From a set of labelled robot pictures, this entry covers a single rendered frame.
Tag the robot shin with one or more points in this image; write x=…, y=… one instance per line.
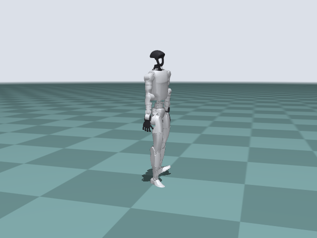
x=162, y=156
x=155, y=162

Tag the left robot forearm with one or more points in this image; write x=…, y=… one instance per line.
x=167, y=102

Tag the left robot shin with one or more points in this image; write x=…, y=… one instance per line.
x=162, y=156

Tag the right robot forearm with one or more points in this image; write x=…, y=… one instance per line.
x=148, y=107

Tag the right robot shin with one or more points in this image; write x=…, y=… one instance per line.
x=155, y=162

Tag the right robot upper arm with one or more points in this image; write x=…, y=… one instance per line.
x=148, y=78

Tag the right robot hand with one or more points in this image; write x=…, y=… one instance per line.
x=147, y=125

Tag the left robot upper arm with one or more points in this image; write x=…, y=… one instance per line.
x=169, y=74

